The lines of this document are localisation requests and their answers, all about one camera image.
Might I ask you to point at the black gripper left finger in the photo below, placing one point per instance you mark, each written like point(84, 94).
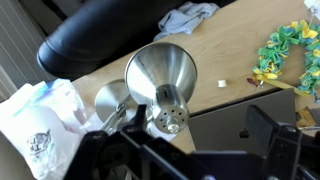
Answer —
point(113, 153)

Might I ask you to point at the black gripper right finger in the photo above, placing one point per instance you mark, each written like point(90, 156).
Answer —
point(283, 146)

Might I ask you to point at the silver metal desk lamp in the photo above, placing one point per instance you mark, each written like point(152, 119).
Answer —
point(160, 70)

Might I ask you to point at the brown card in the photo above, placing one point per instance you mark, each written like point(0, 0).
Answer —
point(305, 116)

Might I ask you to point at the black closed laptop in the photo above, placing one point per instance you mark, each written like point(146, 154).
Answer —
point(220, 126)

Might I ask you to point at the small dark red trinket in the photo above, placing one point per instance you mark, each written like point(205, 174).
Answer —
point(254, 82)

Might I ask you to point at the clear plastic bag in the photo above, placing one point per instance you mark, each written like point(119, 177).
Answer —
point(63, 100)

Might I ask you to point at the white baseball cap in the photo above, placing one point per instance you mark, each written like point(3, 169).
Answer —
point(30, 143)

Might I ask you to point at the small white round cap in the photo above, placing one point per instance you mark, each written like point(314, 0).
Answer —
point(222, 83)

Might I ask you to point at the green yellow fabric lei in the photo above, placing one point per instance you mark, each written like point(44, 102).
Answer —
point(293, 53)

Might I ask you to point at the black leather chair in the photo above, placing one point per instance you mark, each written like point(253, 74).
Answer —
point(100, 33)

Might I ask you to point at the white paper sheet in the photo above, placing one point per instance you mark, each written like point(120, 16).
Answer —
point(313, 8)

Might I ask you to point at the grey blue cloth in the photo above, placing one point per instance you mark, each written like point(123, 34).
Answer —
point(183, 20)

